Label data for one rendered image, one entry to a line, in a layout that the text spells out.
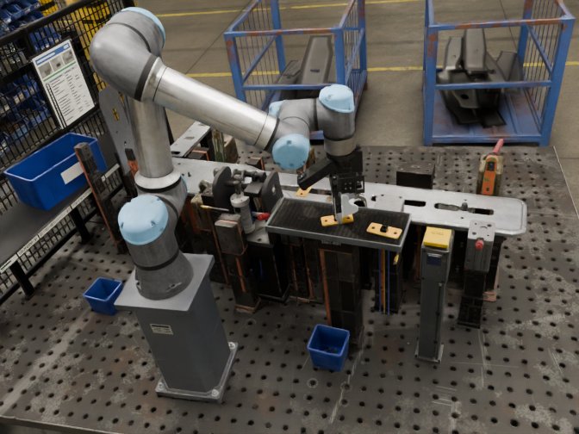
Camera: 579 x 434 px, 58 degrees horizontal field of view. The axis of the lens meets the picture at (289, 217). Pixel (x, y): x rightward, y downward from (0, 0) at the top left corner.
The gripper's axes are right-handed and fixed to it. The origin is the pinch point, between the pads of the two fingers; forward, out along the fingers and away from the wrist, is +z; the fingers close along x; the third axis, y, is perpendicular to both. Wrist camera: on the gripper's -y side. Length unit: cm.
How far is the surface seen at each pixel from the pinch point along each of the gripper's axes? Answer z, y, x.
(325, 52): 67, 29, 300
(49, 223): 15, -95, 37
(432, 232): 1.6, 22.8, -10.3
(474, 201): 18, 46, 20
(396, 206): 6.6, 18.2, 9.0
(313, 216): 1.7, -6.1, 3.0
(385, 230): 0.4, 11.3, -8.2
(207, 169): 18, -42, 62
